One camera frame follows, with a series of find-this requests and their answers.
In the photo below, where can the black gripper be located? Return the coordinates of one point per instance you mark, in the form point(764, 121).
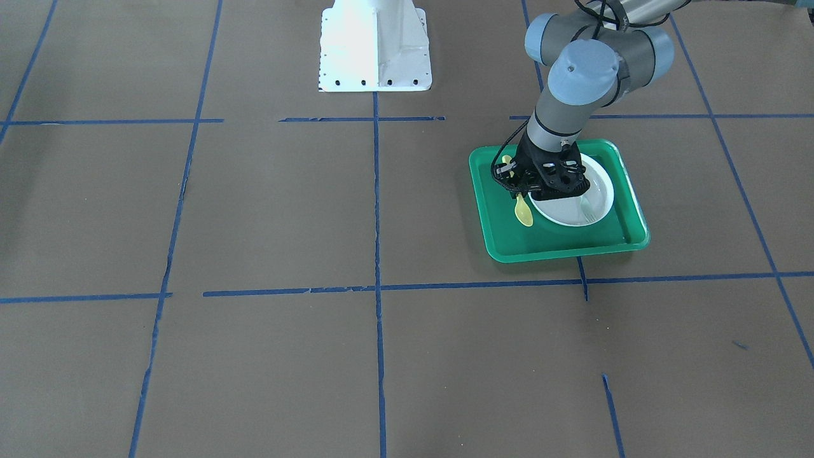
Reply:
point(527, 159)

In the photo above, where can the yellow plastic spoon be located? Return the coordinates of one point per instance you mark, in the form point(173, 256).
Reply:
point(521, 210)

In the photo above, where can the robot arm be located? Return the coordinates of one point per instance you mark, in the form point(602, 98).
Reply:
point(596, 55)

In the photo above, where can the white round plate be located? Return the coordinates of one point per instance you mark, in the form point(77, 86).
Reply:
point(566, 212)

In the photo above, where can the pale green plastic fork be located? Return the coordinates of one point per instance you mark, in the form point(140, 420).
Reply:
point(585, 206)

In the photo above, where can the green plastic tray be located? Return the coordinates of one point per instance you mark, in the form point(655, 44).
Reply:
point(618, 228)

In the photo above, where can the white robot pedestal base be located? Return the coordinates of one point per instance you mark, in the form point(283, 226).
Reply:
point(368, 46)

